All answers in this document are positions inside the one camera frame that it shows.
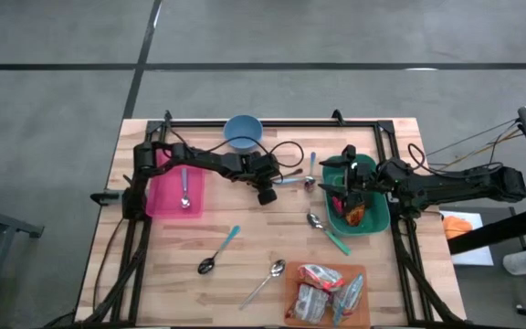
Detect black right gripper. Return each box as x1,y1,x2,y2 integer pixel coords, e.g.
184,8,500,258
317,156,385,209

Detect brown foil pouch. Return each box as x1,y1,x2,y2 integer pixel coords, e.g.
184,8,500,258
345,204,367,228

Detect silver spoon purple handle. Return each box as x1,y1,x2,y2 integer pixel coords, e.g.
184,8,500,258
179,166,193,210

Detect black spoon teal handle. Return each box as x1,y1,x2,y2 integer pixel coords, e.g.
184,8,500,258
197,224,242,275

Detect orange chicken ramen packet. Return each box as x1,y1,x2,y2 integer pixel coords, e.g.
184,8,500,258
296,263,347,292

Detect all silver metal spoon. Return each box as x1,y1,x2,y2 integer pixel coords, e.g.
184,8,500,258
238,259,288,311

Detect blue ramen packet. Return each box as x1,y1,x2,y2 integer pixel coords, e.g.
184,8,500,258
331,272,365,326

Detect blue bowl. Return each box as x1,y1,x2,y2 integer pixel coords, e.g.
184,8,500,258
223,113,265,153

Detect teal plastic bin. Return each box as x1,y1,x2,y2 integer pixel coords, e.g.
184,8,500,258
321,154,391,238

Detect pink plastic bin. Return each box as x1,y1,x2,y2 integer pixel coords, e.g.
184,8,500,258
145,147,207,219

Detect orange plastic bin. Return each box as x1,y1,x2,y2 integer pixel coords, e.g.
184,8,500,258
284,260,372,329

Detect snack packets in bin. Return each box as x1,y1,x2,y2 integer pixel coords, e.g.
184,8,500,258
284,281,331,324

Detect orange cloth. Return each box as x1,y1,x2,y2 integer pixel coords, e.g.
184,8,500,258
442,215,475,241

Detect white paper sheet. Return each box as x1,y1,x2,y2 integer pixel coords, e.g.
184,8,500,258
438,209,496,268

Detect gold spoon blue handle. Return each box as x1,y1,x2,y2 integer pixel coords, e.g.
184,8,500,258
304,151,318,193

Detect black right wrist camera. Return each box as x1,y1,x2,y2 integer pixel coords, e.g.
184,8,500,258
341,144,358,166

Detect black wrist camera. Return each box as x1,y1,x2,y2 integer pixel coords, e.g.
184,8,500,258
341,144,358,166
257,186,279,207

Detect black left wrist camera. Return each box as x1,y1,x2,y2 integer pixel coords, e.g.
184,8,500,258
257,186,279,207

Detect silver spoon light blue handle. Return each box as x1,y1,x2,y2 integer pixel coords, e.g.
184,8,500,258
274,176,310,186

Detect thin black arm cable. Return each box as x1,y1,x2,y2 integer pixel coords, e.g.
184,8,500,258
166,127,305,171
407,142,505,178

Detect black aluminium table frame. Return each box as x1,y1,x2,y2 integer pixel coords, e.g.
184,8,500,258
79,109,468,328

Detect thin cable bundle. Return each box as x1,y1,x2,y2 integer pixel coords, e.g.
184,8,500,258
426,117,520,173

